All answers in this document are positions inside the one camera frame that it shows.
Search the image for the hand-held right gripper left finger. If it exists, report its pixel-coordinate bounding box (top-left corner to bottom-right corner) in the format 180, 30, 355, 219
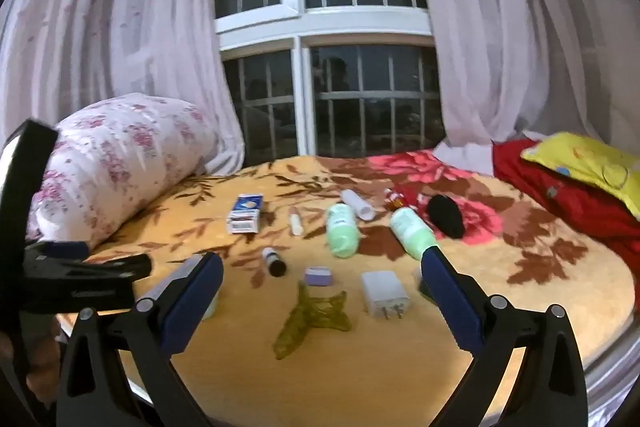
56, 251, 226, 427

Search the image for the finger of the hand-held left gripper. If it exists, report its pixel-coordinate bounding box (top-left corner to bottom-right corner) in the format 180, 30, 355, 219
30, 254, 153, 280
27, 241, 92, 262

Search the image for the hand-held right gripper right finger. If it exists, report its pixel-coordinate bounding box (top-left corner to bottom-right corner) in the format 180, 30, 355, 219
420, 246, 588, 427

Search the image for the white plug charger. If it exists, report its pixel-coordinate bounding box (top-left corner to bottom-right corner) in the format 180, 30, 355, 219
361, 270, 411, 322

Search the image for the small dark bottle white cap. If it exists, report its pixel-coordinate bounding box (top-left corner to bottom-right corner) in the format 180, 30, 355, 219
261, 247, 287, 278

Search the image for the blue and white small box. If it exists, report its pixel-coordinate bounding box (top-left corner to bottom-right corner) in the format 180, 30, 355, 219
226, 194, 265, 235

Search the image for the small purple box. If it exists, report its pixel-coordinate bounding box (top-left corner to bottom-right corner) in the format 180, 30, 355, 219
303, 266, 334, 288

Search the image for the pale green plastic bottle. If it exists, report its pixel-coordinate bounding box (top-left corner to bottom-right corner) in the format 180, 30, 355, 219
389, 207, 438, 262
325, 203, 361, 259

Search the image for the person's left hand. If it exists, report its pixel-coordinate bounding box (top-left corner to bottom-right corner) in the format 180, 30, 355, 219
22, 314, 63, 405

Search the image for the black round object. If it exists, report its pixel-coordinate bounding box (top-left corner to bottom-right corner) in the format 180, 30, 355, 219
426, 194, 466, 240

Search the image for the white pink floral pillow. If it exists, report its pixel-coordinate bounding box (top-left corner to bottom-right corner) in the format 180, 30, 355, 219
27, 93, 221, 253

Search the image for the white paper roll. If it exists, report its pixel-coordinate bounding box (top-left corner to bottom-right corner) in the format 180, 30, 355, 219
340, 189, 376, 222

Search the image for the yellow floral plush blanket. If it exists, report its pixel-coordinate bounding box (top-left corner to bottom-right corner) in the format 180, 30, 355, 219
57, 149, 636, 423

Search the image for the white cloth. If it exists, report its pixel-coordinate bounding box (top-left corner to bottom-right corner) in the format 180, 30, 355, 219
432, 139, 496, 175

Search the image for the red cloth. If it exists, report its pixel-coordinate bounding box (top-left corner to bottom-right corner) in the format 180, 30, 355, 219
492, 139, 640, 278

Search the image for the yellow printed pillow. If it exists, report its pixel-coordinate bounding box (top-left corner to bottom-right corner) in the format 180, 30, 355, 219
520, 132, 640, 223

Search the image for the white pink-flowered sheer curtain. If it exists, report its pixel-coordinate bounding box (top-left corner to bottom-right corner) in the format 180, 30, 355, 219
395, 0, 640, 158
0, 0, 246, 172

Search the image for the white-framed barred window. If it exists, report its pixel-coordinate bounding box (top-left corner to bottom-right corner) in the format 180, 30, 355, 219
212, 0, 446, 158

